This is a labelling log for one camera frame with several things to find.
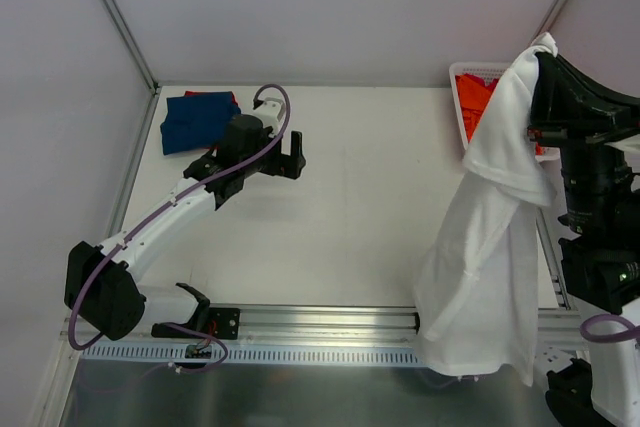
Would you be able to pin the white t shirt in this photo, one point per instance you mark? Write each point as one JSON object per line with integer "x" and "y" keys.
{"x": 476, "y": 292}

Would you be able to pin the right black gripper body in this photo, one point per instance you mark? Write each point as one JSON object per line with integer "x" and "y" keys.
{"x": 578, "y": 132}

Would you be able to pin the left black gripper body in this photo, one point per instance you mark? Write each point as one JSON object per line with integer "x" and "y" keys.
{"x": 284, "y": 163}

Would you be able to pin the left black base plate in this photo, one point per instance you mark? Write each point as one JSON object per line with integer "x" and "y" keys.
{"x": 220, "y": 322}

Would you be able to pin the folded blue t shirt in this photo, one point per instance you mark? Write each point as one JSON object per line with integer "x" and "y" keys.
{"x": 195, "y": 123}

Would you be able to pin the orange t shirt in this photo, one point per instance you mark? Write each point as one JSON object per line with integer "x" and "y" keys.
{"x": 472, "y": 92}

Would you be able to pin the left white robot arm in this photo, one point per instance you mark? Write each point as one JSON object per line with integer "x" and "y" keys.
{"x": 103, "y": 282}

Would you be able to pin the folded red t shirt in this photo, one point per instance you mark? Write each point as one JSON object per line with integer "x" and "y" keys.
{"x": 210, "y": 95}

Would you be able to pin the aluminium mounting rail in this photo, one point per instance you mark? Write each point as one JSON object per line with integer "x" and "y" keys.
{"x": 358, "y": 327}

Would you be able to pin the white plastic basket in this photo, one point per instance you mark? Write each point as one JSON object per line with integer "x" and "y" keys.
{"x": 476, "y": 67}

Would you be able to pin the white slotted cable duct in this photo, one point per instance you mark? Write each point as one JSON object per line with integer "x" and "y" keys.
{"x": 255, "y": 354}

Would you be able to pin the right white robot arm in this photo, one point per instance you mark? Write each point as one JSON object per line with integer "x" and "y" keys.
{"x": 600, "y": 267}

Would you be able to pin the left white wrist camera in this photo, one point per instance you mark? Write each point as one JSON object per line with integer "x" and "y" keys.
{"x": 270, "y": 111}

